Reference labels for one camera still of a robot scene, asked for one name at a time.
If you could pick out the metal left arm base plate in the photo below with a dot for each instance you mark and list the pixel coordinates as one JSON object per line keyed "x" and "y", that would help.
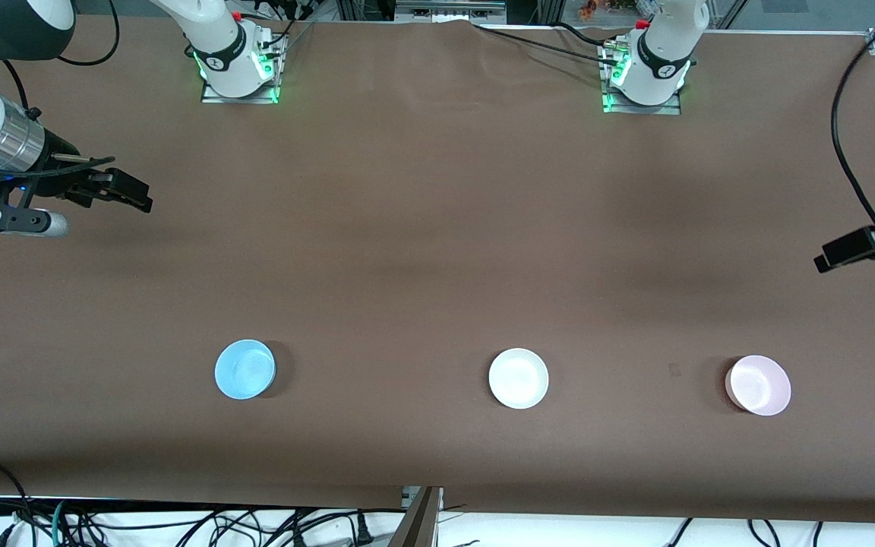
{"x": 669, "y": 109}

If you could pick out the pink bowl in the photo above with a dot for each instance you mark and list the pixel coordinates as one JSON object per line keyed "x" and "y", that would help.
{"x": 759, "y": 386}

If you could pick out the blue bowl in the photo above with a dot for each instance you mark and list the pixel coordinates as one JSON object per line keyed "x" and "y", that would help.
{"x": 244, "y": 370}

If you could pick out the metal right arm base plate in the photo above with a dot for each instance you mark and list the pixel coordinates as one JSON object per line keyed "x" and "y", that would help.
{"x": 213, "y": 98}

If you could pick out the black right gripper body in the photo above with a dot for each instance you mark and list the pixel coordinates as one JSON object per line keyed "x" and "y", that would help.
{"x": 62, "y": 154}

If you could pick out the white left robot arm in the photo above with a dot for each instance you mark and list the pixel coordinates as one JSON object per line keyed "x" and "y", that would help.
{"x": 658, "y": 76}

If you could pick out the white bowl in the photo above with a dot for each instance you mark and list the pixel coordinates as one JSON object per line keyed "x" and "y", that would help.
{"x": 518, "y": 378}

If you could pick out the brown table cover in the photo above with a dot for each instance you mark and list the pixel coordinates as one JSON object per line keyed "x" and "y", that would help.
{"x": 422, "y": 228}

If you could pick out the aluminium frame post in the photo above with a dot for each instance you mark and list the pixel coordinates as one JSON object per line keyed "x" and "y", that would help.
{"x": 418, "y": 524}

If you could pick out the aluminium profile bar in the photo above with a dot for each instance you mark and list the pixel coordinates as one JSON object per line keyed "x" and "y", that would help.
{"x": 445, "y": 11}

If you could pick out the black power plug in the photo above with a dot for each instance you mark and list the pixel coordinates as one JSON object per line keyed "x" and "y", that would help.
{"x": 363, "y": 528}

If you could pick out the orange object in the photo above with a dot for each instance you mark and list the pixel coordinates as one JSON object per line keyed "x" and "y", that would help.
{"x": 597, "y": 7}

